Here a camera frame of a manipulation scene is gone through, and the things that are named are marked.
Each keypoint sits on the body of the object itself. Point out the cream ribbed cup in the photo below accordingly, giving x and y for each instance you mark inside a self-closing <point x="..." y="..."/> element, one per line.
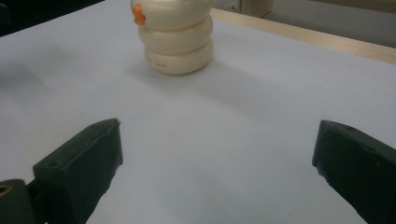
<point x="177" y="40"/>

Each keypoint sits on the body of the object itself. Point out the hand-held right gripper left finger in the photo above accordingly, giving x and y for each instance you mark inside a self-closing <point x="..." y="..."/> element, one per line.
<point x="81" y="168"/>

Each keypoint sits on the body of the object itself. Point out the white table cover sheet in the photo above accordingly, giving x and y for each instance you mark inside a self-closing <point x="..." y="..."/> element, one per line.
<point x="202" y="124"/>

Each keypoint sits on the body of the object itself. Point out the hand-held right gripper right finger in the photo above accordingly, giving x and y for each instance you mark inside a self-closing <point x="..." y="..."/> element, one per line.
<point x="358" y="168"/>

